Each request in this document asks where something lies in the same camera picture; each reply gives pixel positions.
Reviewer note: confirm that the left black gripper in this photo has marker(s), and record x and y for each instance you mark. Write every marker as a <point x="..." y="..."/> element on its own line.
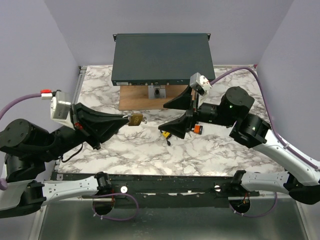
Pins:
<point x="97" y="126"/>

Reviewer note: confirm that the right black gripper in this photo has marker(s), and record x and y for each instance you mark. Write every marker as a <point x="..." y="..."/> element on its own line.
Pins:
<point x="178" y="127"/>

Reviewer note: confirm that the orange padlock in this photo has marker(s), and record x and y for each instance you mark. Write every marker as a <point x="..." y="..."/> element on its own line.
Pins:
<point x="198" y="129"/>

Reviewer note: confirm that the yellow padlock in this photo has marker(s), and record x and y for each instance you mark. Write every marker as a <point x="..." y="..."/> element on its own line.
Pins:
<point x="166" y="134"/>

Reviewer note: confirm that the brass padlock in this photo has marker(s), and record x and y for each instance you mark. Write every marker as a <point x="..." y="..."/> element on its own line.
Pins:
<point x="135" y="119"/>

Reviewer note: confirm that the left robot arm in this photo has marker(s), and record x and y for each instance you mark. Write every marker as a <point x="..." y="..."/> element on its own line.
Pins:
<point x="28" y="148"/>

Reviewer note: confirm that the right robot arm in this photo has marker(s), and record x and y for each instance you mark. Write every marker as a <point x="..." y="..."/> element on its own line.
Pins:
<point x="301" y="181"/>

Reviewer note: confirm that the wooden board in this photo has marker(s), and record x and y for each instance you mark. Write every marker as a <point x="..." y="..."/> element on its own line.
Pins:
<point x="135" y="98"/>

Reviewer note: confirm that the grey metal lock mount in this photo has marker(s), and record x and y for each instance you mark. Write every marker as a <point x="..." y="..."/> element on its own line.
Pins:
<point x="157" y="91"/>

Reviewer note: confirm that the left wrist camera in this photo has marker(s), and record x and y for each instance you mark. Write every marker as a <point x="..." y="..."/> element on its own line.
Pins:
<point x="60" y="107"/>

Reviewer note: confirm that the dark green network switch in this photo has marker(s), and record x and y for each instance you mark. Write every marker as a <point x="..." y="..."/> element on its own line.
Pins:
<point x="145" y="59"/>

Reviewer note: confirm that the black metal base rail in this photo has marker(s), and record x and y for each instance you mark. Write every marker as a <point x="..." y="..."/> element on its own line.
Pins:
<point x="161" y="191"/>

